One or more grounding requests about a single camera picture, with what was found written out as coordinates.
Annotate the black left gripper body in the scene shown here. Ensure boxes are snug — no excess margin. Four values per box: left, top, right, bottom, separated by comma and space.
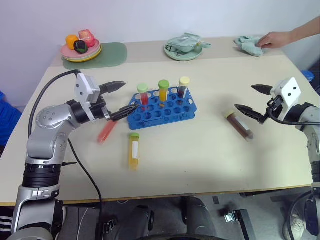
90, 95, 119, 123

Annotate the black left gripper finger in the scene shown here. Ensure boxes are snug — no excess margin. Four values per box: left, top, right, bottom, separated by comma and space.
99, 80, 127, 96
111, 104, 140, 122

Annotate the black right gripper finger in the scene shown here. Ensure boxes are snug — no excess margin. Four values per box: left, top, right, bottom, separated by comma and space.
234, 103, 267, 125
250, 84, 274, 96

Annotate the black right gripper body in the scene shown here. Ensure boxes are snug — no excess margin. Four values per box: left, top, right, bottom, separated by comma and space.
265, 95, 285, 118

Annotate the brown tube with yellow cap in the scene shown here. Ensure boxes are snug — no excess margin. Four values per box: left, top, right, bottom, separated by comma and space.
223, 109, 255, 143

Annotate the red tube with green cap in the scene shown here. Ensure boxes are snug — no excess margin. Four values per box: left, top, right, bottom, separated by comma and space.
136, 83, 150, 111

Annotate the blue plastic test tube rack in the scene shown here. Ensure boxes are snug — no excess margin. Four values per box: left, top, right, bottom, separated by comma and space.
127, 86, 198, 131

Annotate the yellow tube with green cap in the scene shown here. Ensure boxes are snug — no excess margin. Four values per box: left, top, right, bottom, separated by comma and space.
127, 132, 141, 172

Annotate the orange tube with green cap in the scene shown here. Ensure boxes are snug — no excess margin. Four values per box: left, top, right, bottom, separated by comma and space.
157, 79, 170, 109

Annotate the dark tube with yellow cap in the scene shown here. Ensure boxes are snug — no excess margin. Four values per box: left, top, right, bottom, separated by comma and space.
177, 76, 191, 99

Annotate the person's bare hand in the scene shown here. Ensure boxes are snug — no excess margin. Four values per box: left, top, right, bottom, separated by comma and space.
255, 31, 297, 50

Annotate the green placemat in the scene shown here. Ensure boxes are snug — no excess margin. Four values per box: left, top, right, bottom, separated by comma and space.
62, 42, 129, 71

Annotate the light green plate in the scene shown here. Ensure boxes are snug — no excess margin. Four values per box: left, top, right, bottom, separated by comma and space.
61, 49, 101, 64

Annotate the blue plastic object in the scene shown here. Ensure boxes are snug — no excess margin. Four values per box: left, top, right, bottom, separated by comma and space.
300, 69, 316, 81

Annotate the black and green toy food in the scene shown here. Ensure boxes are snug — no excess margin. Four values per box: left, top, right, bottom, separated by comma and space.
73, 40, 88, 54

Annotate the pink toy food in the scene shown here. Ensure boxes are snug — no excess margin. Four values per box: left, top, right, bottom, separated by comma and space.
78, 28, 97, 48

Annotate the pink plate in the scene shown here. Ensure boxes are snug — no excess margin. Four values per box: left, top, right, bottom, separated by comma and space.
60, 41, 102, 57

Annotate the orange toy food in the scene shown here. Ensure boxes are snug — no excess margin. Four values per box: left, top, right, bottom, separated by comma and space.
65, 34, 79, 51

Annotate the pale green patterned plate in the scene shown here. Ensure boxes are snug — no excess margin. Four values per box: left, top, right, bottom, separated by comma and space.
163, 41, 204, 62

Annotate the blue plastic crate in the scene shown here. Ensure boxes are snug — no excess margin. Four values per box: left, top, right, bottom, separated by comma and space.
0, 90, 23, 149

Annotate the dark rounded shape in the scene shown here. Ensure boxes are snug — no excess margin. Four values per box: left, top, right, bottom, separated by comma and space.
117, 204, 156, 240
184, 196, 219, 240

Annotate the white shoe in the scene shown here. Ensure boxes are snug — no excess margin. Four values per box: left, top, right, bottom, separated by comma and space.
283, 213, 307, 240

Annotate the black white striped fabric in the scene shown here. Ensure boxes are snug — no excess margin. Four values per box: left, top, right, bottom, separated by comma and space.
0, 206, 16, 235

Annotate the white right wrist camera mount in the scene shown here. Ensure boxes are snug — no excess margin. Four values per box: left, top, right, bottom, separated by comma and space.
270, 77, 302, 122

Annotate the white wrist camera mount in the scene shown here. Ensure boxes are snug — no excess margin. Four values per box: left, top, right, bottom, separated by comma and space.
270, 77, 302, 122
74, 72, 102, 124

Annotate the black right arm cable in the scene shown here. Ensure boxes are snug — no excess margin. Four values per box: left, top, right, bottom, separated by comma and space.
265, 99, 312, 126

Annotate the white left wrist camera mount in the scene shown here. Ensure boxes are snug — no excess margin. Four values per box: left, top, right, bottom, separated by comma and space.
74, 72, 102, 124

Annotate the black metal frame bracket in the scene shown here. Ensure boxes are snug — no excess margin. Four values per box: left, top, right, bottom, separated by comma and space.
219, 207, 257, 240

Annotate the black floor cable loop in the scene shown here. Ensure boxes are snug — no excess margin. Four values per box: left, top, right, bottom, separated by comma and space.
284, 189, 320, 240

